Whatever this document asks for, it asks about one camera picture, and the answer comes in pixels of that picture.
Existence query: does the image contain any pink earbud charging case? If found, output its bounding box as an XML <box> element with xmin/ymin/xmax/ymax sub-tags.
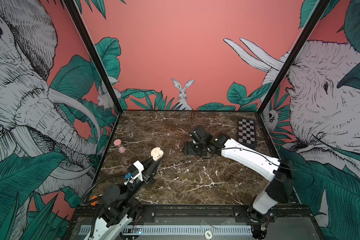
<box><xmin>151</xmin><ymin>147</ymin><xmax>164</xmax><ymax>161</ymax></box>

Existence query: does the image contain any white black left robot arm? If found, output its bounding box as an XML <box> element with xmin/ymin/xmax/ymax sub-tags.
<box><xmin>80</xmin><ymin>157</ymin><xmax>161</xmax><ymax>240</ymax></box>

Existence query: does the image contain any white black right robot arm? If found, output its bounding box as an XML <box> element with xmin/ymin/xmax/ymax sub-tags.
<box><xmin>183</xmin><ymin>125</ymin><xmax>295</xmax><ymax>223</ymax></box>

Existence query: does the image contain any pink sand hourglass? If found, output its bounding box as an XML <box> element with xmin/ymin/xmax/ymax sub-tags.
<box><xmin>114</xmin><ymin>139</ymin><xmax>126</xmax><ymax>153</ymax></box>

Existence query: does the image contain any folded black white chessboard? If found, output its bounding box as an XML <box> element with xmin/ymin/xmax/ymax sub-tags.
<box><xmin>238</xmin><ymin>119</ymin><xmax>257</xmax><ymax>150</ymax></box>

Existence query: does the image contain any orange clip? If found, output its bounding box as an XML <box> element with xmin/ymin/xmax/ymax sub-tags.
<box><xmin>90</xmin><ymin>196</ymin><xmax>99</xmax><ymax>206</ymax></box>

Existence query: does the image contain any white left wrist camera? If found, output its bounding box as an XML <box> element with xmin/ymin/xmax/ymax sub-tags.
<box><xmin>128</xmin><ymin>161</ymin><xmax>144</xmax><ymax>182</ymax></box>

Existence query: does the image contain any white slotted cable duct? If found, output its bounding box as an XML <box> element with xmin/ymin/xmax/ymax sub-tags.
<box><xmin>77</xmin><ymin>224</ymin><xmax>253</xmax><ymax>236</ymax></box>

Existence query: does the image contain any black front mounting rail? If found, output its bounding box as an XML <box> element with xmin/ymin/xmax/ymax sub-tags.
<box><xmin>68</xmin><ymin>203</ymin><xmax>316</xmax><ymax>224</ymax></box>

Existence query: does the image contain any black left corner frame post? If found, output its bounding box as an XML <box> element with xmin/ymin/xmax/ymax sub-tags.
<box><xmin>63</xmin><ymin>0</ymin><xmax>123</xmax><ymax>115</ymax></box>

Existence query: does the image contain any black corner frame post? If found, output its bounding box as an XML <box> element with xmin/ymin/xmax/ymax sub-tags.
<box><xmin>257</xmin><ymin>0</ymin><xmax>330</xmax><ymax>115</ymax></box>
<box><xmin>63</xmin><ymin>0</ymin><xmax>123</xmax><ymax>115</ymax></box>

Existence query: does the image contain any black right corner frame post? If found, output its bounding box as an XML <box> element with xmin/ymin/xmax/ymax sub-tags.
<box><xmin>257</xmin><ymin>0</ymin><xmax>330</xmax><ymax>115</ymax></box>

